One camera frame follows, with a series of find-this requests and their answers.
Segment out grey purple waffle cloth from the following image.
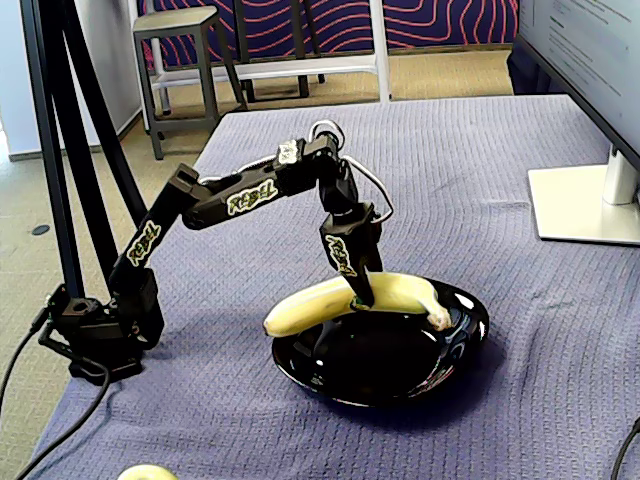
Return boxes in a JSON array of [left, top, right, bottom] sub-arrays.
[[29, 94, 640, 480]]

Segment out white metal table frame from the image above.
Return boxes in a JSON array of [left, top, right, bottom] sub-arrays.
[[148, 0, 393, 117]]

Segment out yellow banana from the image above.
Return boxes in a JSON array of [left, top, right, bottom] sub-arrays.
[[263, 272, 454, 338]]

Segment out thin black cable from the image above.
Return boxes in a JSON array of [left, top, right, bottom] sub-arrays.
[[0, 305, 51, 416]]

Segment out blue pink patterned panel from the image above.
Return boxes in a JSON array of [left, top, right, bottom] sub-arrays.
[[137, 0, 521, 69]]

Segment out grey metal stool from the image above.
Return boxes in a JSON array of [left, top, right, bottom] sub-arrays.
[[132, 4, 249, 161]]

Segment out black tripod stand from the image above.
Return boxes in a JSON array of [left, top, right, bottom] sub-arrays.
[[19, 0, 151, 301]]

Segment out pale yellow round fruit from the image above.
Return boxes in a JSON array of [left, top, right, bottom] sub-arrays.
[[117, 463, 179, 480]]

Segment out thick black cable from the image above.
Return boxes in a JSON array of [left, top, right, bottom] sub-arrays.
[[14, 357, 112, 480]]

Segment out black glossy bowl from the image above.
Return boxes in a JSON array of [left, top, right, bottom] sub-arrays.
[[271, 277, 492, 408]]

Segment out white servo cable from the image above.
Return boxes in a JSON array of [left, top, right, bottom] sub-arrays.
[[199, 118, 395, 224]]

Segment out dark stool legs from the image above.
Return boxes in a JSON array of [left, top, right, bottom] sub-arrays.
[[232, 0, 326, 104]]

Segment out monitor with silver stand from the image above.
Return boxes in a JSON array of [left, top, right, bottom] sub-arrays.
[[507, 0, 640, 247]]

